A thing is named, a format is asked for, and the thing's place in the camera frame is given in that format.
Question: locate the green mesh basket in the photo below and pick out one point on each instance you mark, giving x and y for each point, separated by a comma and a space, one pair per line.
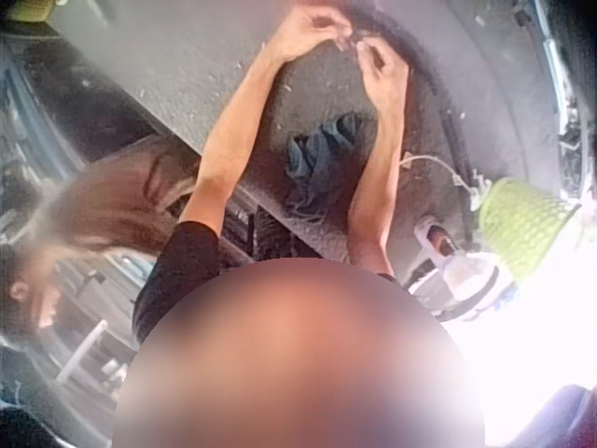
524, 228

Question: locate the small pale clip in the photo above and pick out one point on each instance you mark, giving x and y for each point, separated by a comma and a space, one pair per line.
349, 43

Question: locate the person's left hand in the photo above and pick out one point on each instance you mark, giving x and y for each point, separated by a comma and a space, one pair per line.
298, 35

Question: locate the cluttered metal shelf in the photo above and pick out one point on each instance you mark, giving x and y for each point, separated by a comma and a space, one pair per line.
566, 84

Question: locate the white plastic appliance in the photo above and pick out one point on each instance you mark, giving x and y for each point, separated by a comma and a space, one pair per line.
459, 275

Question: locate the black ribbed rack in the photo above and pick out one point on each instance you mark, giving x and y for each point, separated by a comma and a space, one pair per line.
252, 231

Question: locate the white rod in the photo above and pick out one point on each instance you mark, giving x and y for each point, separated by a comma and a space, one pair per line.
84, 347

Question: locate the person's right hand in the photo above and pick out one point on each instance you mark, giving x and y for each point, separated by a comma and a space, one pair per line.
384, 81

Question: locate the blue cloth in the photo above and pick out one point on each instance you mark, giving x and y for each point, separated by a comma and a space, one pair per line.
322, 158

